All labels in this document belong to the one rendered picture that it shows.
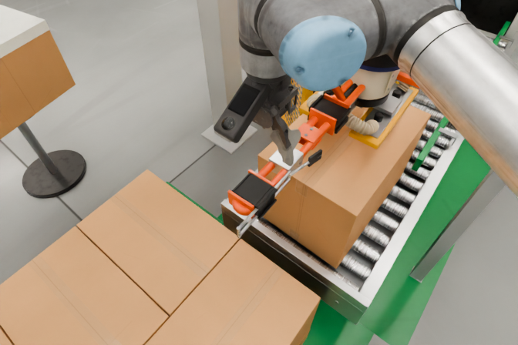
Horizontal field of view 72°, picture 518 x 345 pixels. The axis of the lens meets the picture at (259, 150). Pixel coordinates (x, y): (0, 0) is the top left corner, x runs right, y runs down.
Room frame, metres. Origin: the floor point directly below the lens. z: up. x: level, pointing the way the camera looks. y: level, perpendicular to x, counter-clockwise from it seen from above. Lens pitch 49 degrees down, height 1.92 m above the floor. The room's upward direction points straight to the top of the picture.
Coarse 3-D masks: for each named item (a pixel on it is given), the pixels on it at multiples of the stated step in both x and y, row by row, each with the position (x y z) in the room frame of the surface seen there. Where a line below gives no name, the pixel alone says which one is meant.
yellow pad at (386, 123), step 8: (392, 88) 1.00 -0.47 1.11; (400, 96) 0.96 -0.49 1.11; (408, 96) 0.96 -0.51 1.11; (400, 104) 0.92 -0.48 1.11; (408, 104) 0.92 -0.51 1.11; (368, 112) 0.88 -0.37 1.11; (376, 112) 0.85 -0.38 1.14; (400, 112) 0.88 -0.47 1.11; (376, 120) 0.83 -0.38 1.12; (384, 120) 0.84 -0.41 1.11; (392, 120) 0.84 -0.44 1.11; (384, 128) 0.80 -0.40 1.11; (352, 136) 0.78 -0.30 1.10; (360, 136) 0.77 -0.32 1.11; (368, 136) 0.77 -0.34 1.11; (376, 136) 0.77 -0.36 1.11; (384, 136) 0.77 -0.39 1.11; (368, 144) 0.75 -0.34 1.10; (376, 144) 0.74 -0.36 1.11
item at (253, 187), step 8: (248, 176) 0.51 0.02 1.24; (256, 176) 0.51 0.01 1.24; (240, 184) 0.49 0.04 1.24; (248, 184) 0.49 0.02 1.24; (256, 184) 0.49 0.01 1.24; (264, 184) 0.49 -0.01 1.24; (272, 184) 0.49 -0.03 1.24; (232, 192) 0.47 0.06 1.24; (240, 192) 0.47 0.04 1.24; (248, 192) 0.47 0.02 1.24; (256, 192) 0.47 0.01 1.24; (264, 192) 0.47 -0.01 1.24; (232, 200) 0.46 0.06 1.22; (240, 200) 0.45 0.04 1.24; (248, 200) 0.45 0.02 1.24; (256, 200) 0.45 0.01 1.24; (248, 208) 0.43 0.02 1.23
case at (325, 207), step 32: (416, 128) 0.97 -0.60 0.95; (320, 160) 0.81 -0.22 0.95; (352, 160) 0.81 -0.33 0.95; (384, 160) 0.81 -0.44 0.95; (288, 192) 0.74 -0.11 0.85; (320, 192) 0.67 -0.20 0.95; (352, 192) 0.67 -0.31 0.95; (384, 192) 0.82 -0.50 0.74; (288, 224) 0.73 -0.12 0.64; (320, 224) 0.65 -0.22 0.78; (352, 224) 0.58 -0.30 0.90; (320, 256) 0.63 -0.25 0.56
